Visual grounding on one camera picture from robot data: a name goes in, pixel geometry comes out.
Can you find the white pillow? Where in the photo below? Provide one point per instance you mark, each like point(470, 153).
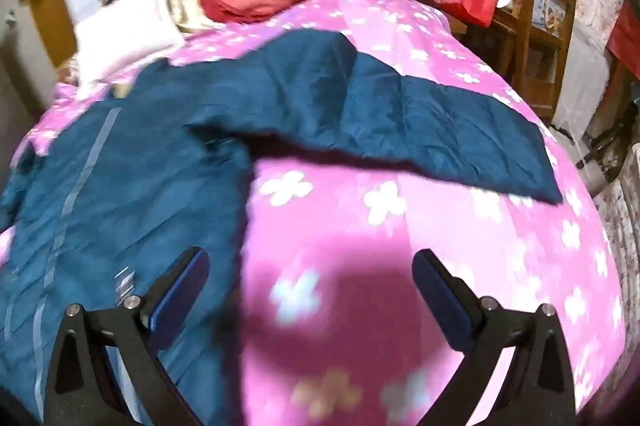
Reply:
point(130, 41)

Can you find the grey refrigerator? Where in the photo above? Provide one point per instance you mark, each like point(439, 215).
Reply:
point(15, 81)

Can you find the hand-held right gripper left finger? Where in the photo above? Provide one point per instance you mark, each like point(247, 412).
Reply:
point(176, 296)

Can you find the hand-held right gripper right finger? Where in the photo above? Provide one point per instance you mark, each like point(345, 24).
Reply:
point(440, 291)

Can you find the blue down jacket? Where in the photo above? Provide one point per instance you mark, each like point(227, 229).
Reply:
point(150, 186)

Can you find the wooden chair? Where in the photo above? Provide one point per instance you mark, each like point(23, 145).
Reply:
point(525, 36)

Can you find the pink floral bed sheet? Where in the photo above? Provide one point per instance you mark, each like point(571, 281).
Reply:
point(350, 256)

